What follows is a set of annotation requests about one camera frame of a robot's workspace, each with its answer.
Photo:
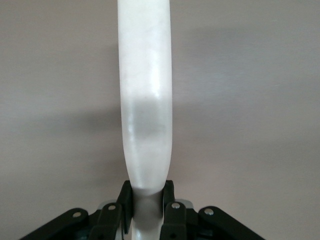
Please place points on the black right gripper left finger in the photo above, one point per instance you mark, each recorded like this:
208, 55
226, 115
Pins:
107, 222

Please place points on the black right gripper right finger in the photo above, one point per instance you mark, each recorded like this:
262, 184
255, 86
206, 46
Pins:
175, 222

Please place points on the beige hand brush black bristles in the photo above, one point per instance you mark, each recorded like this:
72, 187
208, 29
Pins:
145, 75

